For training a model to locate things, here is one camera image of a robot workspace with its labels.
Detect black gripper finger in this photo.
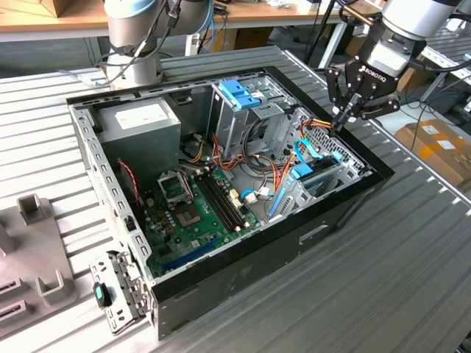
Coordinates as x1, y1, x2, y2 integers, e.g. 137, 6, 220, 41
326, 65, 350, 129
335, 96, 400, 130

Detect orange red yellow power wire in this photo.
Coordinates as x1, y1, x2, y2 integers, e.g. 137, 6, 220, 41
298, 116, 341, 138

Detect long blue SATA wire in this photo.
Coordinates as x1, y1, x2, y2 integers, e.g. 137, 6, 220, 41
293, 138, 332, 166

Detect hard disk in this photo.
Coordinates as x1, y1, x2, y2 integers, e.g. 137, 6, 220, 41
269, 151, 343, 220

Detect silver disk bay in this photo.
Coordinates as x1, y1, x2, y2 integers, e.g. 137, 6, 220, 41
266, 108, 372, 224

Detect black tripod leg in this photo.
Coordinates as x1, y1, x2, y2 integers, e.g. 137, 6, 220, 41
304, 0, 338, 69

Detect large labelled cardboard box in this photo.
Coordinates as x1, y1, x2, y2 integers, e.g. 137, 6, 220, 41
395, 119, 471, 192

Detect aluminium slat table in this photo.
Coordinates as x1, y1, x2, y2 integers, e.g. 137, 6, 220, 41
419, 25, 471, 107

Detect blue plastic drive latch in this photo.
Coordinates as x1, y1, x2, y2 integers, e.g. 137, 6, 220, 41
217, 79, 266, 110

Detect wooden desk white legs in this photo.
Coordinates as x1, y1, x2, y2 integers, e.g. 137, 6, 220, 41
0, 0, 383, 71

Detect tall silver drive cage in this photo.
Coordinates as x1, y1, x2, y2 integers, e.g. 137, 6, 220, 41
205, 73, 295, 161

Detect cream motherboard power connector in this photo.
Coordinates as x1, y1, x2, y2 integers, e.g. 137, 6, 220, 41
227, 188, 243, 211

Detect black RAM slot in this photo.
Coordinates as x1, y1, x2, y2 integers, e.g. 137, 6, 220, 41
194, 175, 238, 233
198, 174, 241, 231
203, 172, 244, 229
208, 171, 247, 227

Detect CPU socket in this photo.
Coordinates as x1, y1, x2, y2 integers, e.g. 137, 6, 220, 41
156, 168, 196, 207

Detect black open PC case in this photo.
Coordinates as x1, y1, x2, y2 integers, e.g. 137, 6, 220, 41
65, 65, 395, 341

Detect grey power supply unit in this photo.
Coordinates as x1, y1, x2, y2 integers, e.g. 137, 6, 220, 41
93, 96, 183, 181

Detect square motherboard chip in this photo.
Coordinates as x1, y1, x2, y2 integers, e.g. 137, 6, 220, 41
175, 206, 202, 228

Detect green motherboard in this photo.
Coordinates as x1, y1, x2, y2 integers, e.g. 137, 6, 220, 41
141, 165, 264, 279

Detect blue expansion slot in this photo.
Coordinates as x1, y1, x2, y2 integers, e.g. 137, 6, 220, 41
161, 237, 224, 272

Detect black case fan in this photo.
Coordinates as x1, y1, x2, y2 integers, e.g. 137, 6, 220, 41
117, 158, 143, 213

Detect metal expansion card retainer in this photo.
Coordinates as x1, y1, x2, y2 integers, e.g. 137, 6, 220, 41
89, 249, 155, 336

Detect small brown cardboard box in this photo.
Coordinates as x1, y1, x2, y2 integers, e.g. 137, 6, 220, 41
36, 0, 74, 18

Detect teal black latch tab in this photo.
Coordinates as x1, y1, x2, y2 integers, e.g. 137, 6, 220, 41
92, 281, 113, 308

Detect grey parts rack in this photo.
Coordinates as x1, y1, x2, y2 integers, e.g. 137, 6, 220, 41
0, 193, 81, 339

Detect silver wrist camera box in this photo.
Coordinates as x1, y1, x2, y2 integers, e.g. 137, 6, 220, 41
367, 35, 411, 76

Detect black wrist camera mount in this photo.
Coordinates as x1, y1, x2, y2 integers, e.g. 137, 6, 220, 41
362, 20, 386, 62

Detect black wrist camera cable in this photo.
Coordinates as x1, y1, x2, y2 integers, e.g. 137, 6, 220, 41
406, 51, 471, 73

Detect black cable gold connector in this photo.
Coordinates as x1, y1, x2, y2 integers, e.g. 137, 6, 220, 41
336, 0, 383, 26

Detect orange yellow wire bundle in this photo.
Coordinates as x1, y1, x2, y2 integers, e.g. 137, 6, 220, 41
271, 152, 297, 196

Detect black orange wire bundle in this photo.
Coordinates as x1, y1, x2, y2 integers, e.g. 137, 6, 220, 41
211, 132, 283, 174

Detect short blue SATA wire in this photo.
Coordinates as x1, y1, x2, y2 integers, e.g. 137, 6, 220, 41
238, 187, 275, 203

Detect yellow orange supply wires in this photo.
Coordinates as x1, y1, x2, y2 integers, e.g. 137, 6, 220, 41
182, 134, 207, 165

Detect black cable with plug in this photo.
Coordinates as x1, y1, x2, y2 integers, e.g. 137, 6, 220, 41
93, 0, 183, 89

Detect red twisted fan wire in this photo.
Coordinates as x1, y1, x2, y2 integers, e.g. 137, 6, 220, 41
116, 157, 144, 209

